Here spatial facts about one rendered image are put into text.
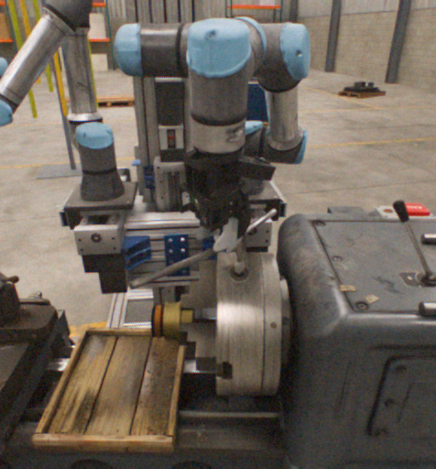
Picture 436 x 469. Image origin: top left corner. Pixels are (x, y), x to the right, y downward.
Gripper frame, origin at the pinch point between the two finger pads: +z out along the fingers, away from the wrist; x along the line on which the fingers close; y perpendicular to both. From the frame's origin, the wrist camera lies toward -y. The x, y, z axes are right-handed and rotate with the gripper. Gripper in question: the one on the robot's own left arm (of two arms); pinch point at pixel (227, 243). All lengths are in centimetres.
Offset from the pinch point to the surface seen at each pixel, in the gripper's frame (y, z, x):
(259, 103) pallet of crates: -527, 242, -426
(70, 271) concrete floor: -30, 173, -199
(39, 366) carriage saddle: 33, 45, -35
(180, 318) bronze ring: 6.1, 23.2, -7.9
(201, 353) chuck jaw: 9.8, 20.8, 3.0
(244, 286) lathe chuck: -1.9, 10.5, 2.8
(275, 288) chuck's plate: -5.9, 10.6, 7.4
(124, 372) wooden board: 18, 46, -19
